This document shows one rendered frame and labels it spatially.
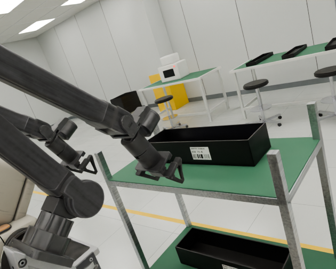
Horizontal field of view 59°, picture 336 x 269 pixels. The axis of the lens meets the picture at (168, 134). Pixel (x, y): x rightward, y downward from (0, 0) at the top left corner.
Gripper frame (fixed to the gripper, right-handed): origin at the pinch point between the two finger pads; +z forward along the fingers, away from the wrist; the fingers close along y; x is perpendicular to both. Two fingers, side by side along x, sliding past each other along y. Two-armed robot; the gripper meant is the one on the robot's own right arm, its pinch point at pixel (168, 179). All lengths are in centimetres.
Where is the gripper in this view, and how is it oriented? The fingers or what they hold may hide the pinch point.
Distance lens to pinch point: 88.5
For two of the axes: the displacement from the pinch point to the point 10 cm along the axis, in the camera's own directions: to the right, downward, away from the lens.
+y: -7.4, 0.2, 6.7
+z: 5.3, 6.4, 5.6
